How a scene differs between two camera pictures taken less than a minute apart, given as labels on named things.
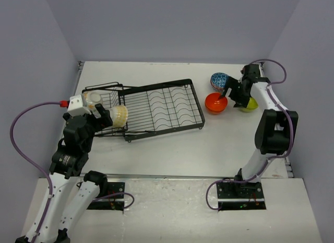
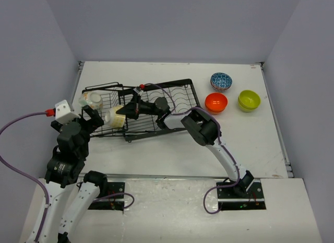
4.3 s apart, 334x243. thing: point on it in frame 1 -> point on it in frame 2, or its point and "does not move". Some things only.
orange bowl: (214, 104) does not move
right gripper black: (233, 83) -> (132, 110)
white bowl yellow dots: (119, 115) does not move
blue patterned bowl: (218, 80) does not move
